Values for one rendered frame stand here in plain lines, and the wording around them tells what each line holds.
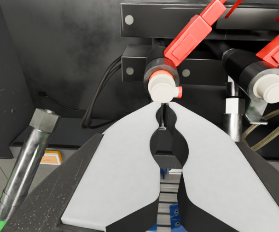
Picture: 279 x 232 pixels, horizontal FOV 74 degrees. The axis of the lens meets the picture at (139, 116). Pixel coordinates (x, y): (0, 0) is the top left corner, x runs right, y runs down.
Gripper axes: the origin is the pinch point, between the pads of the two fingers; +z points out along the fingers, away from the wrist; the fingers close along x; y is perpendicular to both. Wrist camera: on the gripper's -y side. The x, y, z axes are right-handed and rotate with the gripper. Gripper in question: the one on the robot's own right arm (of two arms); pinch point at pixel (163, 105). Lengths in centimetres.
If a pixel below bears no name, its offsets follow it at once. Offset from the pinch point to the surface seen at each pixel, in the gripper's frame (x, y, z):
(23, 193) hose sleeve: -11.1, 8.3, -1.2
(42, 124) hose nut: -9.6, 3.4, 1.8
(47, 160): -22.1, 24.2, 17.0
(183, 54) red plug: 1.7, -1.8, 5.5
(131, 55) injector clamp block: -3.7, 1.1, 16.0
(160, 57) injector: -0.2, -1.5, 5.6
